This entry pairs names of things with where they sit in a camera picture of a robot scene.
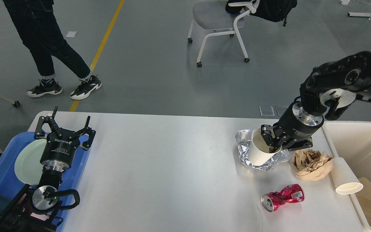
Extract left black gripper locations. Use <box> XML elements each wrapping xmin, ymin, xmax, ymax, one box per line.
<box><xmin>34</xmin><ymin>106</ymin><xmax>96</xmax><ymax>171</ymax></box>

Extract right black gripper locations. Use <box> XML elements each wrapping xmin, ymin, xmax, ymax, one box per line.
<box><xmin>261</xmin><ymin>102</ymin><xmax>324</xmax><ymax>153</ymax></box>

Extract white paper cup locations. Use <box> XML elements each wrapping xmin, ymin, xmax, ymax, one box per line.
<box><xmin>248</xmin><ymin>128</ymin><xmax>281</xmax><ymax>166</ymax></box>
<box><xmin>331</xmin><ymin>157</ymin><xmax>363</xmax><ymax>194</ymax></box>

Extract aluminium foil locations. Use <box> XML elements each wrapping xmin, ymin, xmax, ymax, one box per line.
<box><xmin>235</xmin><ymin>130</ymin><xmax>294</xmax><ymax>171</ymax></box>

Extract green plate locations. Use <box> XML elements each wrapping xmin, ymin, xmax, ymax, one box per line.
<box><xmin>14</xmin><ymin>139</ymin><xmax>47</xmax><ymax>186</ymax></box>

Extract pink ribbed mug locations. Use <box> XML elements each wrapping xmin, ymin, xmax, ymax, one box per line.
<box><xmin>29</xmin><ymin>205</ymin><xmax>56</xmax><ymax>221</ymax></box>

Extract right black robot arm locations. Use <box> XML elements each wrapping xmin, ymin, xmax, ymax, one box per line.
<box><xmin>261</xmin><ymin>51</ymin><xmax>371</xmax><ymax>153</ymax></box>

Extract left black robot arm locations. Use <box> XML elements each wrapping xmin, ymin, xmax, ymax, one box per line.
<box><xmin>0</xmin><ymin>107</ymin><xmax>96</xmax><ymax>232</ymax></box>

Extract crumpled brown napkin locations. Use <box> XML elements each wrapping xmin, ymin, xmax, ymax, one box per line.
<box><xmin>292</xmin><ymin>149</ymin><xmax>333</xmax><ymax>181</ymax></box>

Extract walking person's right sneaker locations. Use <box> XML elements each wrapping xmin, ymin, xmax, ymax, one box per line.
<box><xmin>26</xmin><ymin>78</ymin><xmax>63</xmax><ymax>98</ymax></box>

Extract walking person's sneaker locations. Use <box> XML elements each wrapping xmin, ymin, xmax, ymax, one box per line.
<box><xmin>70</xmin><ymin>75</ymin><xmax>102</xmax><ymax>100</ymax></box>
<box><xmin>26</xmin><ymin>78</ymin><xmax>63</xmax><ymax>98</ymax></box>

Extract walking person's left sneaker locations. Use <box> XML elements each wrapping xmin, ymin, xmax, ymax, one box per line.
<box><xmin>70</xmin><ymin>75</ymin><xmax>102</xmax><ymax>100</ymax></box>

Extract crushed red can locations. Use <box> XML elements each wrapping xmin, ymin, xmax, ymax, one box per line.
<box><xmin>262</xmin><ymin>184</ymin><xmax>305</xmax><ymax>212</ymax></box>

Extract lying white paper cup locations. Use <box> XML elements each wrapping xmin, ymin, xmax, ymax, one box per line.
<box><xmin>331</xmin><ymin>157</ymin><xmax>363</xmax><ymax>194</ymax></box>

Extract blue plastic tray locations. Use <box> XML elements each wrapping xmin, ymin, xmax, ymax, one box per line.
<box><xmin>0</xmin><ymin>132</ymin><xmax>91</xmax><ymax>232</ymax></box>

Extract white plastic bin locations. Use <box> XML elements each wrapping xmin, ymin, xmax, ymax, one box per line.
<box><xmin>323</xmin><ymin>121</ymin><xmax>371</xmax><ymax>232</ymax></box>

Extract walking person dark jeans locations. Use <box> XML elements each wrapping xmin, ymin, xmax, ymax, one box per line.
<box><xmin>4</xmin><ymin>0</ymin><xmax>91</xmax><ymax>78</ymax></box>

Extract black backpack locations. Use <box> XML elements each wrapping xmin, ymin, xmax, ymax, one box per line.
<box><xmin>225</xmin><ymin>0</ymin><xmax>297</xmax><ymax>26</ymax></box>

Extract grey white office chair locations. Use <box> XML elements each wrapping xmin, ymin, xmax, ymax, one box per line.
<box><xmin>187</xmin><ymin>0</ymin><xmax>260</xmax><ymax>67</ymax></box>

